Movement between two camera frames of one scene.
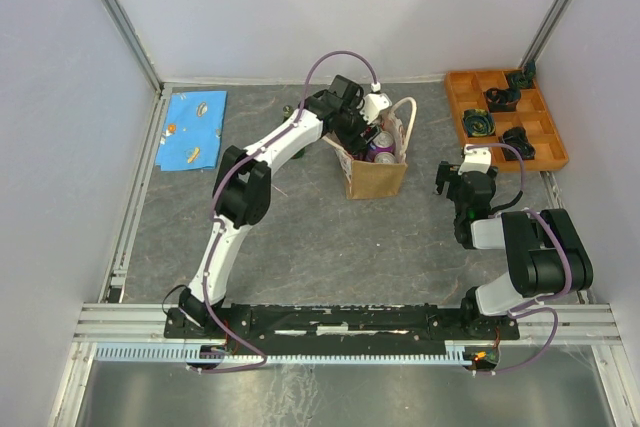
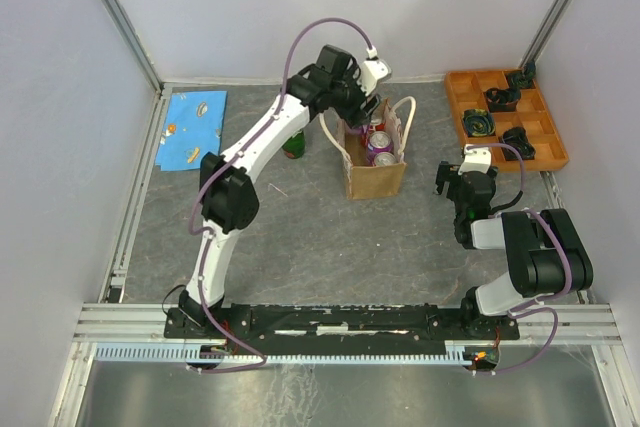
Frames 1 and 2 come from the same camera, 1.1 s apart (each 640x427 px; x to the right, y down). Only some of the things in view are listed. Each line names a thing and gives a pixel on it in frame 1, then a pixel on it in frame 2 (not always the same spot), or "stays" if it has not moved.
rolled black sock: [517, 137] stays
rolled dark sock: [502, 100] stays
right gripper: [447, 173] stays
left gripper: [355, 143] → [355, 116]
